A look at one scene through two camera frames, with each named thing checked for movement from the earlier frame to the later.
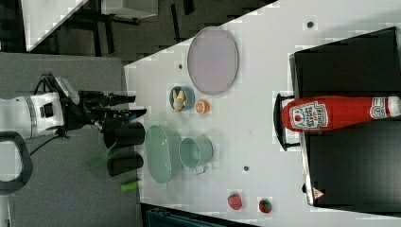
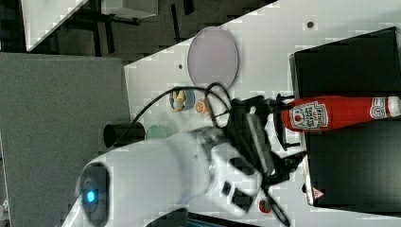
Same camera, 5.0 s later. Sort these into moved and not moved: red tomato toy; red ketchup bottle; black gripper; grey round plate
Moved: black gripper
Not moved: red tomato toy; red ketchup bottle; grey round plate
